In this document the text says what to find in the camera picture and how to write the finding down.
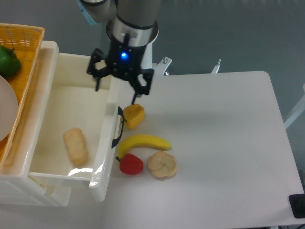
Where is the open upper white drawer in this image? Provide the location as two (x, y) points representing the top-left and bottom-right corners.
(28, 52), (124, 203)

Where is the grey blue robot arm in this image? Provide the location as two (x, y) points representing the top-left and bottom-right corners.
(78, 0), (161, 98)

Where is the yellow bell pepper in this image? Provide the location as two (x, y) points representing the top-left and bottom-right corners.
(123, 104), (145, 129)

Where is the black drawer handle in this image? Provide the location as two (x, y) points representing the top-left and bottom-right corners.
(112, 106), (127, 148)

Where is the white drawer cabinet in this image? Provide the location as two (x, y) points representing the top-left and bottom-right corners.
(0, 41), (71, 207)

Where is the round flower-shaped bread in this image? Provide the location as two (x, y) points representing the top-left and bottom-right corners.
(147, 151), (177, 178)

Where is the yellow banana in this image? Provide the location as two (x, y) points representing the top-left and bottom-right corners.
(117, 134), (172, 159)

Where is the yellow woven basket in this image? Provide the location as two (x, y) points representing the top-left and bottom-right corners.
(0, 23), (45, 167)

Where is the square bread piece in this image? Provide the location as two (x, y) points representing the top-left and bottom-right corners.
(63, 127), (89, 166)

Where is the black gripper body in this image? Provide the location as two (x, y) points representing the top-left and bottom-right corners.
(87, 35), (154, 95)

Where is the white round plate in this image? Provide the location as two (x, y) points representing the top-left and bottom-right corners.
(0, 76), (19, 141)

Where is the green bell pepper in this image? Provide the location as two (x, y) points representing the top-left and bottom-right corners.
(0, 45), (21, 79)

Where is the red bell pepper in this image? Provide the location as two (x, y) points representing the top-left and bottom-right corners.
(115, 153), (144, 175)

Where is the white table frame bracket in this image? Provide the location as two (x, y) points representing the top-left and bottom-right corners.
(152, 57), (173, 76)

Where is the black device at table edge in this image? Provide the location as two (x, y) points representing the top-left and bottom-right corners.
(288, 194), (305, 219)

